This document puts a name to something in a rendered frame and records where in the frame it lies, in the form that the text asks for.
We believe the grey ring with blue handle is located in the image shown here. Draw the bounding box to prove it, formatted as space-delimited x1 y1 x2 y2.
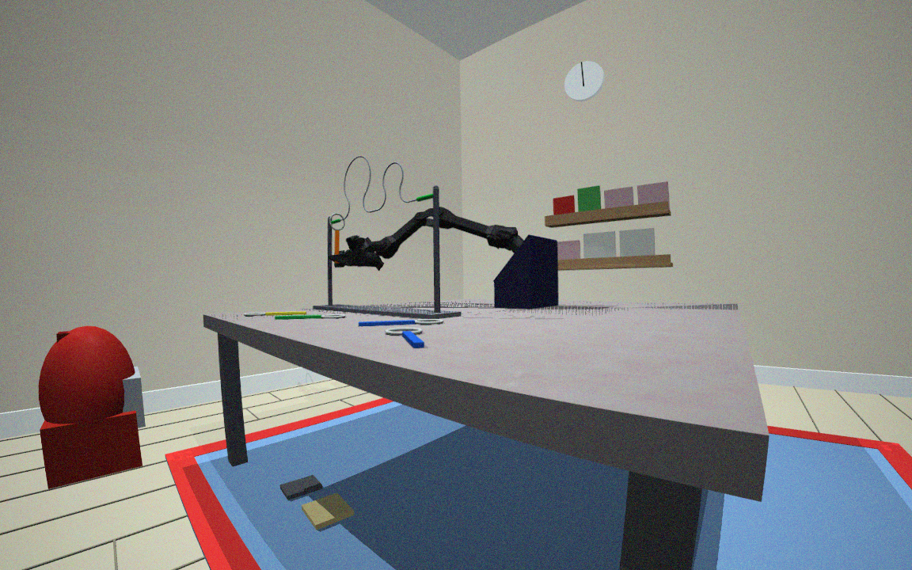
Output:
358 319 443 326
385 328 424 348

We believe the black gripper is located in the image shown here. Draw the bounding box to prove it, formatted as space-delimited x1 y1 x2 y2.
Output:
329 248 370 268

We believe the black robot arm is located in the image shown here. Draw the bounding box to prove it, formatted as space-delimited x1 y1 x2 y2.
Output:
345 207 524 270

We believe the orange handle with grey loop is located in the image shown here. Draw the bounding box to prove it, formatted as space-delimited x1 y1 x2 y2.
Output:
329 213 345 255

